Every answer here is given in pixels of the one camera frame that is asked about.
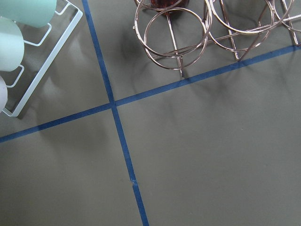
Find white wire mug rack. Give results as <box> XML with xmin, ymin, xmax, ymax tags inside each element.
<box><xmin>0</xmin><ymin>0</ymin><xmax>83</xmax><ymax>117</ymax></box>

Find copper wire bottle rack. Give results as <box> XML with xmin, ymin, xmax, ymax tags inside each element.
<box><xmin>133</xmin><ymin>0</ymin><xmax>301</xmax><ymax>76</ymax></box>

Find mint cup on rack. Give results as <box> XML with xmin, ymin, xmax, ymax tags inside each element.
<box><xmin>0</xmin><ymin>0</ymin><xmax>57</xmax><ymax>28</ymax></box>

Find white cup on rack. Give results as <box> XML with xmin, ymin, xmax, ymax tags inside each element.
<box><xmin>0</xmin><ymin>17</ymin><xmax>24</xmax><ymax>72</ymax></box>

